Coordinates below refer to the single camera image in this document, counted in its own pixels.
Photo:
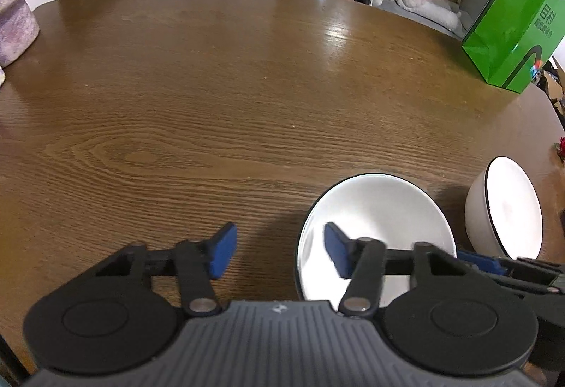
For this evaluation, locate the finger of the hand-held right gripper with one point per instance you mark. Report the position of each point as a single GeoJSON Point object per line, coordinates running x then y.
{"type": "Point", "coordinates": [543, 265]}
{"type": "Point", "coordinates": [481, 263]}

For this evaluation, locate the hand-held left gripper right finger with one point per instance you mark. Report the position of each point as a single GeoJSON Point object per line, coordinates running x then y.
{"type": "Point", "coordinates": [337, 250]}

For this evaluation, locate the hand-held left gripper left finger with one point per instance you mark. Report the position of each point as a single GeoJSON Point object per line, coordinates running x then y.
{"type": "Point", "coordinates": [223, 250]}

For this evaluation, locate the white bowl black rim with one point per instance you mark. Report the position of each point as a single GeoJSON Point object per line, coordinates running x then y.
{"type": "Point", "coordinates": [512, 206]}
{"type": "Point", "coordinates": [379, 201]}

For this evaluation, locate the small red rose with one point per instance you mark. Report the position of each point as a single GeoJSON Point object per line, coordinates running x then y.
{"type": "Point", "coordinates": [561, 145]}

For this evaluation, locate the green paper bag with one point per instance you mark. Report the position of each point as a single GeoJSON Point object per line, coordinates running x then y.
{"type": "Point", "coordinates": [516, 25]}

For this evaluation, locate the white plush toy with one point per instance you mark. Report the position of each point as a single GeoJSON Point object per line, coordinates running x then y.
{"type": "Point", "coordinates": [432, 9]}

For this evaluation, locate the pink ribbed vase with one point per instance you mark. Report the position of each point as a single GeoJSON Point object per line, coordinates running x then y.
{"type": "Point", "coordinates": [15, 16]}

